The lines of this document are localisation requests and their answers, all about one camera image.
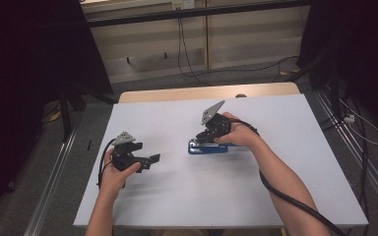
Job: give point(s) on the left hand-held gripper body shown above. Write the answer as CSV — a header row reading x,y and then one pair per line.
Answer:
x,y
123,157

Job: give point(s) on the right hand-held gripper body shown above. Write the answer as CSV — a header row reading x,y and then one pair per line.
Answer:
x,y
219,126

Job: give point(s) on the blue stapler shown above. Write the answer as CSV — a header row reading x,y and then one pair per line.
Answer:
x,y
206,149

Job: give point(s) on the person's right hand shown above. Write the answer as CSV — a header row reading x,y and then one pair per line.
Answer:
x,y
241,134

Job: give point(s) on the person's left hand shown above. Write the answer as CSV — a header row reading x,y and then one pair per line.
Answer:
x,y
113,180

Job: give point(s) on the small black pen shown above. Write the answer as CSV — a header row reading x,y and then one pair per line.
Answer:
x,y
89,145

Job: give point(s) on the dark round table grommet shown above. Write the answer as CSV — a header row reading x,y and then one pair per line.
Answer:
x,y
241,95

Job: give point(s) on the white table board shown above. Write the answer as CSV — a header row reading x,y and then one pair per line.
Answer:
x,y
193,196

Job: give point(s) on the black metal stand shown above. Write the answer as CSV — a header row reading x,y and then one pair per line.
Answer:
x,y
66,114

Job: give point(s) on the yellow floor tape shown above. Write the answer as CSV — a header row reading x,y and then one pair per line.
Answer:
x,y
290,71
55,116

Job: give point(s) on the black horizontal bar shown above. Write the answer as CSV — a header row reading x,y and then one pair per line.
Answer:
x,y
190,13

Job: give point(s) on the white power adapter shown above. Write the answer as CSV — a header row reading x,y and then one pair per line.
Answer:
x,y
349,118

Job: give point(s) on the black curtain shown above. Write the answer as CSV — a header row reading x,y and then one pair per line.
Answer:
x,y
29,65
357,49

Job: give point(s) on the aluminium floor rail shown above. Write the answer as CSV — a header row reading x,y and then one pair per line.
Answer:
x,y
357,150
50,183

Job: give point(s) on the white wall socket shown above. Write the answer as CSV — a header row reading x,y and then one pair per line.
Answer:
x,y
183,4

